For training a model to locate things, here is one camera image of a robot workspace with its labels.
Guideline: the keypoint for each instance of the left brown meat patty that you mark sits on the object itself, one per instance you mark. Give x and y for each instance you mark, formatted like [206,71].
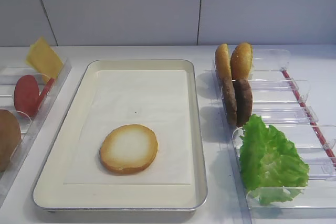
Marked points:
[230,101]

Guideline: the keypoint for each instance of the brown meat patty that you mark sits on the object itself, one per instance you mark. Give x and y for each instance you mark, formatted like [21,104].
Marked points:
[244,101]
[230,101]

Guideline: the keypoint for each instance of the right brown meat patty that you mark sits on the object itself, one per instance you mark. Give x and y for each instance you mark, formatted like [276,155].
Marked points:
[244,101]

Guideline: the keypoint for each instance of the right red tomato slice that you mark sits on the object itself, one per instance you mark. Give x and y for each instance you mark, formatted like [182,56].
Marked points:
[43,94]

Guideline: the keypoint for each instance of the red tomato slice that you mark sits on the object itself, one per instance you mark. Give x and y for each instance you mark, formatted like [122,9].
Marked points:
[26,94]
[43,94]

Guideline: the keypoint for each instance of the green lettuce leaf in rack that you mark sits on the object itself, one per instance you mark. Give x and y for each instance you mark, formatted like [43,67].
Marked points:
[270,166]

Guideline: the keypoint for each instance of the yellow cheese slices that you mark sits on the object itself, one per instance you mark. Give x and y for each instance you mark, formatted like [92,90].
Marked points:
[44,60]

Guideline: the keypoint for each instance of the left red tomato slice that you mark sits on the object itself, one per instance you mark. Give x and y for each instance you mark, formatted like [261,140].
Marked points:
[26,94]

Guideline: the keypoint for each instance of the white paper tray liner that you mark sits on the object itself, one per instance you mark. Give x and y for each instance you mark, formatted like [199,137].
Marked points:
[157,99]

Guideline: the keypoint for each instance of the bottom bun slice on tray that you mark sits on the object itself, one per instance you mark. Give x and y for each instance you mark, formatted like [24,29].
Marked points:
[128,149]

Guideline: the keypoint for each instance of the left bun half right rack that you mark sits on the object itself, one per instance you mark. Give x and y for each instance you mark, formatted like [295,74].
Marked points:
[222,62]

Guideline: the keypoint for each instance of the bun half rack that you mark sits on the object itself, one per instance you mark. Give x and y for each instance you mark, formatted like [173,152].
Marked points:
[222,62]
[241,61]

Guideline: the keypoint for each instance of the clear acrylic right rack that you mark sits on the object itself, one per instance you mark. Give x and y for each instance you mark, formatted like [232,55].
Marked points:
[280,101]

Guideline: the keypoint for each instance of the clear acrylic rack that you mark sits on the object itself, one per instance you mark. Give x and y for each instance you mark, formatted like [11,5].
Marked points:
[280,101]
[29,127]

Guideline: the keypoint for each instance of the cream metal tray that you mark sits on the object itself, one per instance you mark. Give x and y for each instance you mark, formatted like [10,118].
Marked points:
[52,193]

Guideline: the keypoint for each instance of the clear acrylic left rack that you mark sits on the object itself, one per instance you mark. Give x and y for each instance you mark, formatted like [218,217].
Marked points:
[29,127]

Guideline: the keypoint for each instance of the brown bun in left rack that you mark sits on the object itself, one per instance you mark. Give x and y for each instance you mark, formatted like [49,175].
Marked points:
[10,137]

